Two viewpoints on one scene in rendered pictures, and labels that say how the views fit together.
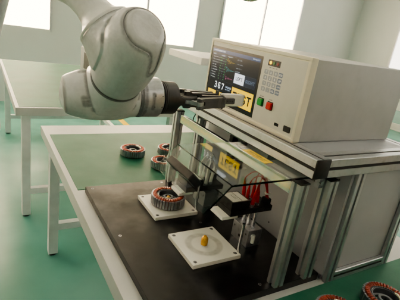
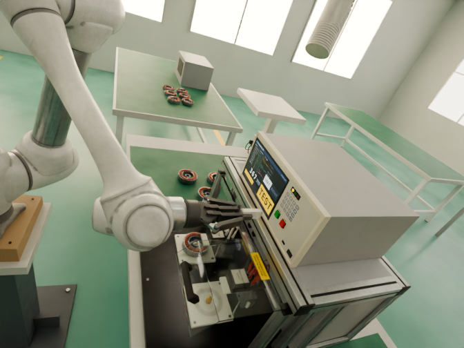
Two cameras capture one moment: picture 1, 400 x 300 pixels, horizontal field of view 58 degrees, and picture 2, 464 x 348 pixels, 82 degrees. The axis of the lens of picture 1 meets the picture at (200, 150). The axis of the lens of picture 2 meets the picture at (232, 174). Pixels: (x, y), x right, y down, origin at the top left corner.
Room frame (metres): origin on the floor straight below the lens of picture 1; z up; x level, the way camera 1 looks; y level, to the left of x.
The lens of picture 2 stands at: (0.30, 0.00, 1.67)
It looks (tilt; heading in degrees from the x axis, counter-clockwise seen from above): 32 degrees down; 3
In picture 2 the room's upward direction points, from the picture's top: 21 degrees clockwise
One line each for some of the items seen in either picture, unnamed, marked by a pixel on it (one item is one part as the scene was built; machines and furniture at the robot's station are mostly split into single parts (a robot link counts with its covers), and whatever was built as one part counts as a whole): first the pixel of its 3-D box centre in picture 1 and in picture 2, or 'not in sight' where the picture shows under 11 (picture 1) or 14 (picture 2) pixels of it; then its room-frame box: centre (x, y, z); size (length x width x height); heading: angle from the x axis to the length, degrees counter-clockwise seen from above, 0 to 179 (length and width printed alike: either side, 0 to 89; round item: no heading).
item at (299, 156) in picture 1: (284, 124); (300, 215); (1.15, -0.26, 1.09); 0.68 x 0.44 x 0.05; 33
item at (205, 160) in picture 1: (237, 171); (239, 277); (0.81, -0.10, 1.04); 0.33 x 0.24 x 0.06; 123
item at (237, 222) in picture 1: (246, 231); not in sight; (0.95, -0.17, 0.80); 0.08 x 0.05 x 0.06; 33
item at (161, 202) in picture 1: (168, 197); (195, 244); (1.08, 0.08, 0.80); 0.11 x 0.11 x 0.04
